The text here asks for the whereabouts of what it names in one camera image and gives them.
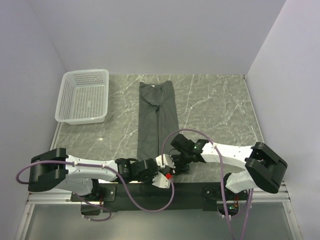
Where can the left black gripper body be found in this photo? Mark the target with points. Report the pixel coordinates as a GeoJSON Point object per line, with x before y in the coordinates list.
{"type": "Point", "coordinates": [148, 179]}

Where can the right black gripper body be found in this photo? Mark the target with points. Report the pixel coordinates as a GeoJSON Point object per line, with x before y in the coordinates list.
{"type": "Point", "coordinates": [182, 163]}

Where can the dark grey t shirt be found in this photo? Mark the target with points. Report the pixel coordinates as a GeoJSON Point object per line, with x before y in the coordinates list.
{"type": "Point", "coordinates": [157, 118]}

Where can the white perforated plastic basket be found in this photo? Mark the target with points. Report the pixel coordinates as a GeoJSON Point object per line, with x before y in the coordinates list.
{"type": "Point", "coordinates": [83, 97]}

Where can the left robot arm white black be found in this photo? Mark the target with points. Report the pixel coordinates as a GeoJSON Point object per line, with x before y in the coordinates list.
{"type": "Point", "coordinates": [82, 176]}

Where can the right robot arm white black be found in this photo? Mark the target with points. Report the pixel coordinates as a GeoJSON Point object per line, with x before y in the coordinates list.
{"type": "Point", "coordinates": [261, 167]}

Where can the black base crossbar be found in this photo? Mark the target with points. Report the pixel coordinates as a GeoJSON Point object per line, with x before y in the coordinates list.
{"type": "Point", "coordinates": [206, 196]}

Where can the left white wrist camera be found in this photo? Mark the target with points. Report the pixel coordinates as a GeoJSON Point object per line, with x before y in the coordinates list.
{"type": "Point", "coordinates": [161, 181]}

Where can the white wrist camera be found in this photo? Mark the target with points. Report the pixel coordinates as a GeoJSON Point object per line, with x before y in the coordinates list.
{"type": "Point", "coordinates": [165, 161]}
{"type": "Point", "coordinates": [161, 181]}

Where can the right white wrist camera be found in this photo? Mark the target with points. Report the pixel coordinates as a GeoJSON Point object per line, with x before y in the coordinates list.
{"type": "Point", "coordinates": [165, 161]}

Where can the aluminium frame rail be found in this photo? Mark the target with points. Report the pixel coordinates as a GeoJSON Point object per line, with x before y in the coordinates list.
{"type": "Point", "coordinates": [51, 197]}

